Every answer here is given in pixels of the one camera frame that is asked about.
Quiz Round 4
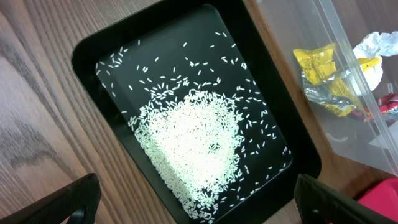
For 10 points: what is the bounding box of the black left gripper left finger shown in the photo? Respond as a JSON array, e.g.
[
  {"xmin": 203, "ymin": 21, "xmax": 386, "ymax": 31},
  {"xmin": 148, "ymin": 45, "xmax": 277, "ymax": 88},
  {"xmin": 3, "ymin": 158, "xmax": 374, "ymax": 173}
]
[{"xmin": 1, "ymin": 173, "xmax": 101, "ymax": 224}]

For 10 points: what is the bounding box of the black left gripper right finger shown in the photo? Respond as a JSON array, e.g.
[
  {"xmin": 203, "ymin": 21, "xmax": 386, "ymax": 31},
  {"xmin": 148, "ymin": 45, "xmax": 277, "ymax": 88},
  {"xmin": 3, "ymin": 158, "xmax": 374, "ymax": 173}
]
[{"xmin": 294, "ymin": 174, "xmax": 397, "ymax": 224}]

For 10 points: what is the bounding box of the yellow candy wrapper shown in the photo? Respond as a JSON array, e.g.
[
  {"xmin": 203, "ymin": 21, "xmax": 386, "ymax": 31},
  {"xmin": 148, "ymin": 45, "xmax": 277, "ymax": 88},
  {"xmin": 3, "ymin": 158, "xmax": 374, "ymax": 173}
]
[{"xmin": 293, "ymin": 43, "xmax": 368, "ymax": 117}]

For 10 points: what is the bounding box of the white rice pile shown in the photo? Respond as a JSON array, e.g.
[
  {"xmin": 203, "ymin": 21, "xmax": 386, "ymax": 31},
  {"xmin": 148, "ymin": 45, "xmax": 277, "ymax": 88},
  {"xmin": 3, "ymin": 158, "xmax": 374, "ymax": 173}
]
[{"xmin": 95, "ymin": 30, "xmax": 293, "ymax": 223}]

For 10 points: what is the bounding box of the white tissue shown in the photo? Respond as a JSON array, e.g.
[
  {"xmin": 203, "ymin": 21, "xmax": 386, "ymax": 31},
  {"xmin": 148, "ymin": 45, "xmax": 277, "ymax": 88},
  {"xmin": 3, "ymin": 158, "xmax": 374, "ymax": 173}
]
[{"xmin": 353, "ymin": 31, "xmax": 397, "ymax": 91}]

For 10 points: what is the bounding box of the red snack wrapper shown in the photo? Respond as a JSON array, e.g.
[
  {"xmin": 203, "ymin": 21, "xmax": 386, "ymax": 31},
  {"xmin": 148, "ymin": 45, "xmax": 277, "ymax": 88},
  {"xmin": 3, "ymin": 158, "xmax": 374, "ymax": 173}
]
[{"xmin": 349, "ymin": 93, "xmax": 397, "ymax": 122}]

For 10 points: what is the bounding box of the red plastic tray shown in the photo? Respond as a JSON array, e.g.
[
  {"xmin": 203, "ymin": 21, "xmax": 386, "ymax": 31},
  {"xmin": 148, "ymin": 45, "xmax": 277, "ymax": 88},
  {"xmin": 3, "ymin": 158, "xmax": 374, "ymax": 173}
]
[{"xmin": 358, "ymin": 178, "xmax": 398, "ymax": 221}]

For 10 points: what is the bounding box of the black plastic bin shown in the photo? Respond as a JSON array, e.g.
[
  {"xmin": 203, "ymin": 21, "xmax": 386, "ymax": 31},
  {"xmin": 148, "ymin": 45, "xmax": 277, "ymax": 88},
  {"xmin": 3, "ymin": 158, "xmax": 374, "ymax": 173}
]
[{"xmin": 72, "ymin": 1, "xmax": 322, "ymax": 224}]

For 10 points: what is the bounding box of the clear plastic bin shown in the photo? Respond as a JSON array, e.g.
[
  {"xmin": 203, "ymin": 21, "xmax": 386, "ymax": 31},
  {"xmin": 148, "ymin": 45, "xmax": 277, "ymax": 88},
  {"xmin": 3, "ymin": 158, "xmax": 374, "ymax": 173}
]
[{"xmin": 258, "ymin": 0, "xmax": 397, "ymax": 174}]

